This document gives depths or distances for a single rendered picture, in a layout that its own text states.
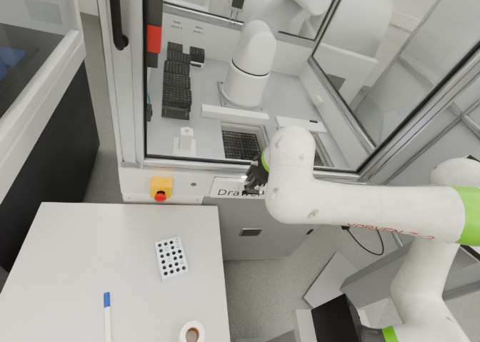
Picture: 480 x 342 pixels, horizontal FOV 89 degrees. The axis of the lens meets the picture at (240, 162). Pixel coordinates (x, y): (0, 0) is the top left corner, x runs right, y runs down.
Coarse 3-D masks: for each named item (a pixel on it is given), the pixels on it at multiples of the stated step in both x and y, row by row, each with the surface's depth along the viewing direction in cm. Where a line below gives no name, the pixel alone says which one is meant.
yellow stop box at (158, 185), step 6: (156, 180) 85; (162, 180) 85; (168, 180) 86; (150, 186) 83; (156, 186) 83; (162, 186) 84; (168, 186) 84; (150, 192) 85; (156, 192) 85; (162, 192) 85; (168, 192) 86
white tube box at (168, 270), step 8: (168, 240) 84; (160, 248) 81; (176, 248) 83; (160, 256) 81; (168, 256) 80; (176, 256) 81; (184, 256) 81; (160, 264) 78; (168, 264) 79; (176, 264) 81; (184, 264) 80; (160, 272) 78; (168, 272) 77; (176, 272) 78; (184, 272) 78; (168, 280) 78
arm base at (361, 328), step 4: (360, 328) 70; (364, 328) 70; (368, 328) 70; (372, 328) 70; (376, 328) 71; (380, 328) 70; (360, 332) 69; (364, 332) 68; (368, 332) 70; (372, 332) 69; (376, 332) 69; (380, 332) 68; (360, 336) 68; (364, 336) 67; (368, 336) 67; (372, 336) 67; (376, 336) 67; (380, 336) 67; (364, 340) 66; (368, 340) 66; (372, 340) 66; (376, 340) 66; (380, 340) 66; (384, 340) 66
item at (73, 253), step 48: (48, 240) 77; (96, 240) 81; (144, 240) 85; (192, 240) 90; (48, 288) 69; (96, 288) 72; (144, 288) 75; (192, 288) 79; (0, 336) 60; (48, 336) 63; (96, 336) 65; (144, 336) 68; (192, 336) 71
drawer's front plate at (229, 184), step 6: (216, 180) 90; (222, 180) 91; (228, 180) 91; (234, 180) 92; (240, 180) 93; (216, 186) 92; (222, 186) 93; (228, 186) 94; (234, 186) 94; (258, 186) 96; (264, 186) 97; (210, 192) 96; (216, 192) 95; (222, 192) 96; (228, 192) 96; (234, 192) 97; (240, 192) 98; (264, 192) 100; (258, 198) 103; (264, 198) 104
